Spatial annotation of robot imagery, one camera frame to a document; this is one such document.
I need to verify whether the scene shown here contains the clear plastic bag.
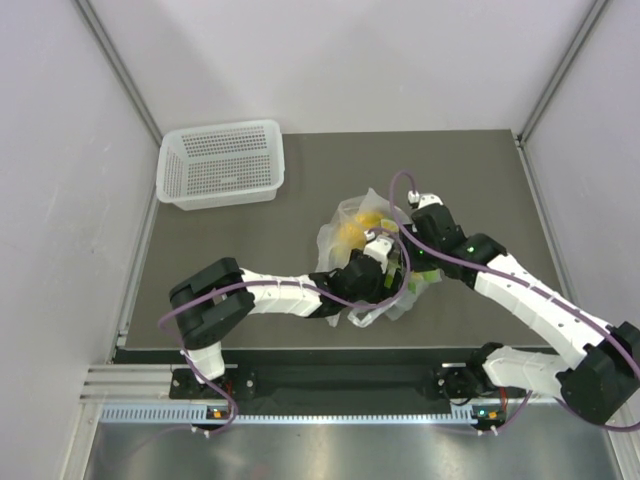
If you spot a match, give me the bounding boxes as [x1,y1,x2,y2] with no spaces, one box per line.
[316,188,441,328]

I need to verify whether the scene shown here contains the yellow banana bunch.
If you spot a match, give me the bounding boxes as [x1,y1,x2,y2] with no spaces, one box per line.
[334,210,399,251]

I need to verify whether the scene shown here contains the green apple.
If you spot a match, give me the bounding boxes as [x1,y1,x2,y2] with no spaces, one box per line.
[408,270,441,296]

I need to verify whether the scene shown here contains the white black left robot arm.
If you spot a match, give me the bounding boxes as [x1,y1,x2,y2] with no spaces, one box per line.
[169,241,411,397]

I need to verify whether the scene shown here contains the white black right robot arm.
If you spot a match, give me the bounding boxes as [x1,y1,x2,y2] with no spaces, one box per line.
[401,191,639,425]

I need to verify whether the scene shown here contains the white perforated plastic basket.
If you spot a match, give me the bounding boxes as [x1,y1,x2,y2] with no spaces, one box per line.
[155,119,285,211]

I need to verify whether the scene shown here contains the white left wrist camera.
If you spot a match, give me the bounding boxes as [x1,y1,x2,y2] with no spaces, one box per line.
[363,235,394,263]

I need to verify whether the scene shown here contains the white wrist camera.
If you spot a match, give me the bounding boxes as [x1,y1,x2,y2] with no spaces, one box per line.
[407,190,443,210]
[363,235,394,263]

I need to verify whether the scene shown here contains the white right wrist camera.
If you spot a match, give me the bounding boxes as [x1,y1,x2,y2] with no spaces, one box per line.
[407,190,443,210]

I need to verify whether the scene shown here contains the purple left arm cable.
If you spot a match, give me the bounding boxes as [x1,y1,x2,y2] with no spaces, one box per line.
[158,227,414,441]

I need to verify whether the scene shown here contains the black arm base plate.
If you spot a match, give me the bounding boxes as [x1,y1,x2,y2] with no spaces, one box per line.
[169,364,482,416]

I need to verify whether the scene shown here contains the aluminium frame rail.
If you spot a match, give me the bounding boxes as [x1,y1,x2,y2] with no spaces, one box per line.
[80,364,173,402]

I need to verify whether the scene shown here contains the white slotted cable duct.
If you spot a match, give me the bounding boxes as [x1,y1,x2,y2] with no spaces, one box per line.
[99,404,505,426]

